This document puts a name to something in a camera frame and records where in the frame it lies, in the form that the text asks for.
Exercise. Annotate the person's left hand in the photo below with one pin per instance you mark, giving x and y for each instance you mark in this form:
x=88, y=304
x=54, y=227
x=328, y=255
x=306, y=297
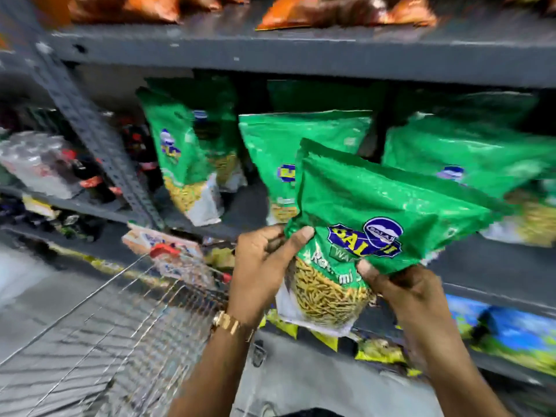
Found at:
x=256, y=273

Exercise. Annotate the person's right hand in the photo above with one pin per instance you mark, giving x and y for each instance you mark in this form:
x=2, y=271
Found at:
x=412, y=295

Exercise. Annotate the person's right thumb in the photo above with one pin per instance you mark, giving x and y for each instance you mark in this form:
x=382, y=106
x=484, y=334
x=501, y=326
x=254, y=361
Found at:
x=371, y=273

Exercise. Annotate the person's left thumb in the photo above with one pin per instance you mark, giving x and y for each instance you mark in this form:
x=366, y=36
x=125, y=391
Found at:
x=295, y=245

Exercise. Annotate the green snack packet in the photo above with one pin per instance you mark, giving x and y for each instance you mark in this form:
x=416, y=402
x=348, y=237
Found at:
x=382, y=199

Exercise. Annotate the person's left forearm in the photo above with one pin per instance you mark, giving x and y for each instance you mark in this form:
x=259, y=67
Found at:
x=217, y=373

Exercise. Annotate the person's right forearm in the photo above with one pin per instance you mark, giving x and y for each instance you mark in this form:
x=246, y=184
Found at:
x=451, y=377

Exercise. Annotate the yellow snack packet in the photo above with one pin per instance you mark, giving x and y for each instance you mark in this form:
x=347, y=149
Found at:
x=382, y=351
x=282, y=325

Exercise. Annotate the gold wristwatch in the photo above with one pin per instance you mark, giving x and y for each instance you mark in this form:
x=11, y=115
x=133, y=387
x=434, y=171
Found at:
x=228, y=323

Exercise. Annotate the row of green packets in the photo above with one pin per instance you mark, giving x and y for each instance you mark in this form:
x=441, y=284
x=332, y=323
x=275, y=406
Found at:
x=278, y=138

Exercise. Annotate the white and orange packet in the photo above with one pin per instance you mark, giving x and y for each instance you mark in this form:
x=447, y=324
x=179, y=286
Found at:
x=173, y=256

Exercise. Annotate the row of blue packets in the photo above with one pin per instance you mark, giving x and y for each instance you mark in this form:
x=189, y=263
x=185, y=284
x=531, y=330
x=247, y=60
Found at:
x=517, y=330

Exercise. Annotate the group of dark soda bottles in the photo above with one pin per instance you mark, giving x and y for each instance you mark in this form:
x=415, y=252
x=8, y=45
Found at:
x=139, y=147

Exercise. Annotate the grey metal shelf rack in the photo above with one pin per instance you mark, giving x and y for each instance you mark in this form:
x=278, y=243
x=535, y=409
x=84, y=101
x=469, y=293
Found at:
x=304, y=52

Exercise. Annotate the orange snack packet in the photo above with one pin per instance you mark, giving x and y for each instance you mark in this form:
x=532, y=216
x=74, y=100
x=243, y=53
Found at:
x=139, y=6
x=347, y=12
x=217, y=0

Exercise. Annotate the small yellow packet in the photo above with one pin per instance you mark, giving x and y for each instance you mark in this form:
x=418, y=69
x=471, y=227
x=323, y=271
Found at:
x=39, y=207

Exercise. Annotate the shrink-wrapped pack of bottles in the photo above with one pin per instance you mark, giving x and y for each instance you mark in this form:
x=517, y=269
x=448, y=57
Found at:
x=37, y=162

